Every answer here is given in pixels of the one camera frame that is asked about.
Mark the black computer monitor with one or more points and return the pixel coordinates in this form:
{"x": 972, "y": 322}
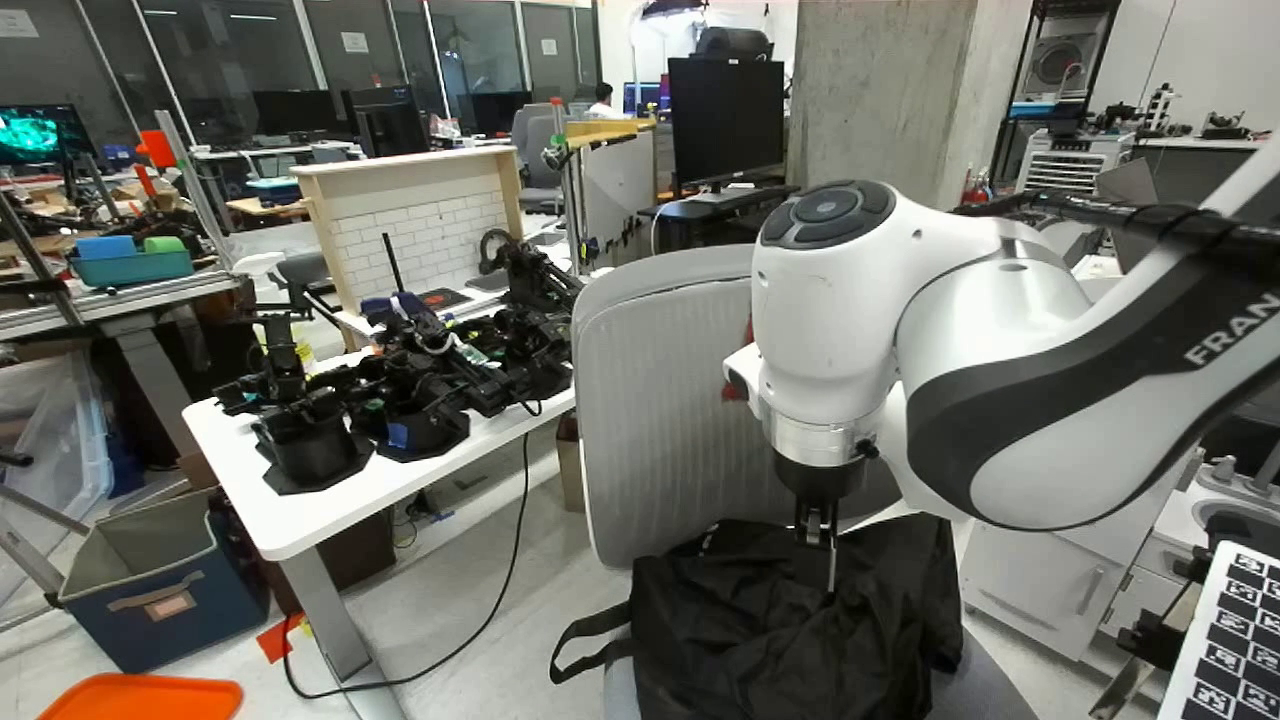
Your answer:
{"x": 724, "y": 118}

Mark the grey mesh office chair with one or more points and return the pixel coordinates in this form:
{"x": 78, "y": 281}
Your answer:
{"x": 670, "y": 452}

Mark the orange plastic lid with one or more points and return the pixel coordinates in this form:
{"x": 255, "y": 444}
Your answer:
{"x": 144, "y": 698}

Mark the black fabric bag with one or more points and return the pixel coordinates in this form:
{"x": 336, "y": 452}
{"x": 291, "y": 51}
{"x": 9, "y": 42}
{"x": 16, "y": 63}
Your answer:
{"x": 745, "y": 620}

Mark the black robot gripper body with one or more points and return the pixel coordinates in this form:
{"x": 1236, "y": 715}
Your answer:
{"x": 816, "y": 498}

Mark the teal screen monitor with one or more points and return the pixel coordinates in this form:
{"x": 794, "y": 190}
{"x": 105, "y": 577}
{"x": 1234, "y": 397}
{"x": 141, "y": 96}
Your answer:
{"x": 43, "y": 132}

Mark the blue storage bin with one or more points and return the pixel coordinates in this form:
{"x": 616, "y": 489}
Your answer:
{"x": 162, "y": 581}

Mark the white desk with gear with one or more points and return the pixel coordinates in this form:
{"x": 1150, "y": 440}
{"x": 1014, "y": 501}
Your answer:
{"x": 312, "y": 458}

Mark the white pegboard panel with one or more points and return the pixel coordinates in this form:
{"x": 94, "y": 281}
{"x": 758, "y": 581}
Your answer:
{"x": 409, "y": 218}

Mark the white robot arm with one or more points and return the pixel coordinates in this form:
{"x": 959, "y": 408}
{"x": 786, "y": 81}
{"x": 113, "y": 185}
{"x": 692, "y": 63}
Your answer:
{"x": 1039, "y": 359}

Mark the white toy kitchen fridge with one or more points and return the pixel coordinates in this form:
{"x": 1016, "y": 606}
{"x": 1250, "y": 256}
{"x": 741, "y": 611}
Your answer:
{"x": 1077, "y": 591}

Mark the checkerboard calibration board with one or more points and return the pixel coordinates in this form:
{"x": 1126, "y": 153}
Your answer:
{"x": 1231, "y": 656}

